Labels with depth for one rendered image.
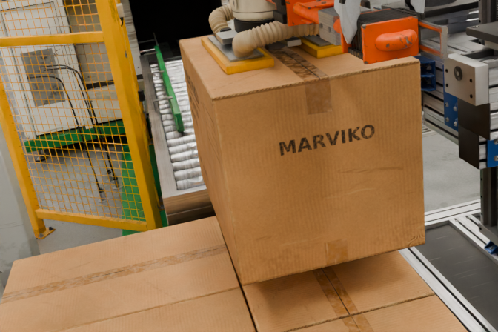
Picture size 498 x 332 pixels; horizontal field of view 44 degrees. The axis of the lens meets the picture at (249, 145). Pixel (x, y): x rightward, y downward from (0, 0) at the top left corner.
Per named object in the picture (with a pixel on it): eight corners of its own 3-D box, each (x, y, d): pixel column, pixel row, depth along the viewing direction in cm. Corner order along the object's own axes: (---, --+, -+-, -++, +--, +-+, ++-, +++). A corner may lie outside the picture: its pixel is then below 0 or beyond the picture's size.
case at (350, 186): (201, 175, 179) (178, 40, 164) (332, 149, 185) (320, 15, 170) (241, 287, 123) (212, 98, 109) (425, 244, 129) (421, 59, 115)
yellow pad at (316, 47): (274, 32, 157) (272, 13, 155) (311, 27, 159) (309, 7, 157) (317, 59, 126) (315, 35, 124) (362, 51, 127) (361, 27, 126)
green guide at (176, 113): (144, 60, 404) (141, 47, 400) (160, 57, 405) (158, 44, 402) (160, 136, 256) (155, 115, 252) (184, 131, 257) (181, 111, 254)
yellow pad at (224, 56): (201, 45, 154) (198, 25, 152) (240, 38, 156) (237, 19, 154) (227, 75, 123) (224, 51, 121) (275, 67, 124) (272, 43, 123)
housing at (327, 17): (317, 38, 97) (315, 10, 95) (358, 31, 98) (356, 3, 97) (333, 46, 91) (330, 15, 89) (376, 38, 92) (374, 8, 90)
